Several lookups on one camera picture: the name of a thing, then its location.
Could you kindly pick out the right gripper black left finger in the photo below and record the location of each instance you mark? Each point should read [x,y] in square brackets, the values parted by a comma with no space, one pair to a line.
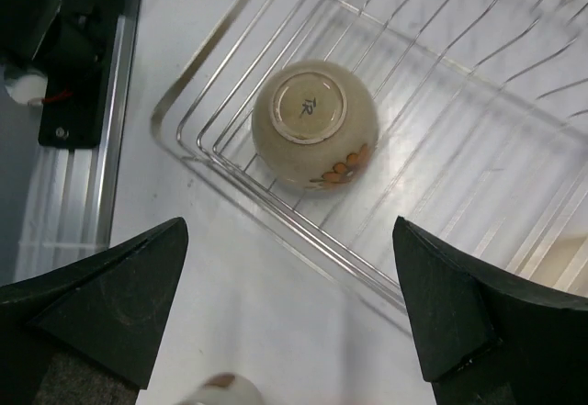
[90,332]

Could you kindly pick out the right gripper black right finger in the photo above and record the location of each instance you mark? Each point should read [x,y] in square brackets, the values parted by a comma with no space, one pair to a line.
[484,335]

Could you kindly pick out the steel cup brown band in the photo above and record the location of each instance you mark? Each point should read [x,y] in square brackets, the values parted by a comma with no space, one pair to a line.
[225,389]

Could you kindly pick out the beige floral ceramic bowl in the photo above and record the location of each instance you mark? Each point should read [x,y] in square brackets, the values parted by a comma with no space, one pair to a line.
[315,125]

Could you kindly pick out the aluminium rail frame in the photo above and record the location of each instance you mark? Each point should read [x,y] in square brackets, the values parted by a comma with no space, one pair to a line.
[56,204]

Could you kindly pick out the wire dish rack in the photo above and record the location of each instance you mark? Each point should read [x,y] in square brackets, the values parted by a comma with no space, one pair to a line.
[481,140]

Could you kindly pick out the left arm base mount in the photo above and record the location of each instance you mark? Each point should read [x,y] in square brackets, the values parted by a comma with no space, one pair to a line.
[72,43]

